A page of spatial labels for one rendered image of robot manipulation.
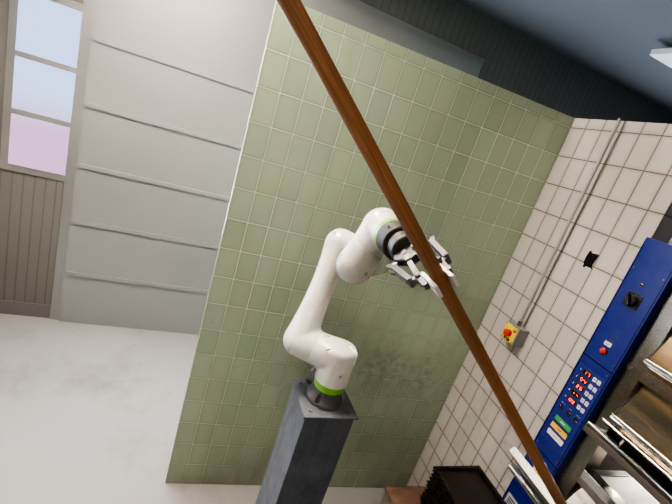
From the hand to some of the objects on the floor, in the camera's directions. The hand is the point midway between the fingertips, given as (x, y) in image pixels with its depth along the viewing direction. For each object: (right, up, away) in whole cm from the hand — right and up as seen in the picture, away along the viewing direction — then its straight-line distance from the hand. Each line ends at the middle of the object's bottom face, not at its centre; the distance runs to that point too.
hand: (439, 279), depth 79 cm
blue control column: (+132, -207, +163) cm, 295 cm away
